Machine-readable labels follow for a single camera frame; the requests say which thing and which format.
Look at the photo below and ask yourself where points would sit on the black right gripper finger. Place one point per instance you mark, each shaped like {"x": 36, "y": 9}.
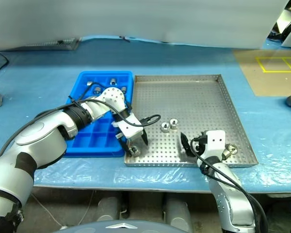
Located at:
{"x": 186, "y": 144}

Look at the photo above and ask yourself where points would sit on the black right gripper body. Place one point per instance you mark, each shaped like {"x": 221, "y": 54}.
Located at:
{"x": 202, "y": 141}

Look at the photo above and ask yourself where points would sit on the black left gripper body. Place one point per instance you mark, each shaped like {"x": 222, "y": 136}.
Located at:
{"x": 138, "y": 138}

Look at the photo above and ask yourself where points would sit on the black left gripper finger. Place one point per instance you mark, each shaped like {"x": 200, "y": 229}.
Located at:
{"x": 145, "y": 138}
{"x": 125, "y": 145}

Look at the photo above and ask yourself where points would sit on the metal nut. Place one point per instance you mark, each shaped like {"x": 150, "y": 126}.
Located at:
{"x": 165, "y": 127}
{"x": 174, "y": 123}
{"x": 134, "y": 150}

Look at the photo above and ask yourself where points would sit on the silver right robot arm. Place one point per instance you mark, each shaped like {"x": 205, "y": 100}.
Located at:
{"x": 223, "y": 184}

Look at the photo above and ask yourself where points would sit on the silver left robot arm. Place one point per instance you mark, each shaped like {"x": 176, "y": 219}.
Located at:
{"x": 38, "y": 136}

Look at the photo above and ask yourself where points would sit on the blue compartment tray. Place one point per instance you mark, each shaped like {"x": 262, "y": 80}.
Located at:
{"x": 99, "y": 143}

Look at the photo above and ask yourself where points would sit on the perforated metal tray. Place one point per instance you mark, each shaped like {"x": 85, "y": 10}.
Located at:
{"x": 184, "y": 102}

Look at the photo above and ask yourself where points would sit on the grey rounded block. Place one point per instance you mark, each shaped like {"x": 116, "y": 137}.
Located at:
{"x": 108, "y": 208}
{"x": 178, "y": 213}

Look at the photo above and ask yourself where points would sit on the brown cardboard mat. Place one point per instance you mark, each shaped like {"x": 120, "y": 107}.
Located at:
{"x": 269, "y": 82}

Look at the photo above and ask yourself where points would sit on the dark grey rounded housing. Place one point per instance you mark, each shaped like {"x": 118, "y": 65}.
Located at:
{"x": 87, "y": 228}

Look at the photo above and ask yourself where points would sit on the small black clip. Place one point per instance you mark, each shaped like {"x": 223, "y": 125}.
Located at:
{"x": 124, "y": 38}

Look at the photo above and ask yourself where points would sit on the blue plastic table cover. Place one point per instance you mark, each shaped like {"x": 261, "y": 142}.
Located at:
{"x": 38, "y": 80}

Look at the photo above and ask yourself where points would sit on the flat perforated metal plate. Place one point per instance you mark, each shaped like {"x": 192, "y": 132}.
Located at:
{"x": 68, "y": 44}

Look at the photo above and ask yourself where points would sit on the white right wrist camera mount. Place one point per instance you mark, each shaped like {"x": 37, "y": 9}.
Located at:
{"x": 215, "y": 143}

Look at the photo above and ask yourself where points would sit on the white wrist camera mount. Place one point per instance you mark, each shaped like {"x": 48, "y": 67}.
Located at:
{"x": 215, "y": 143}
{"x": 129, "y": 126}

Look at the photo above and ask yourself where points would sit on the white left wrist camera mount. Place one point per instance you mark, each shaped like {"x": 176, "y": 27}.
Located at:
{"x": 129, "y": 126}

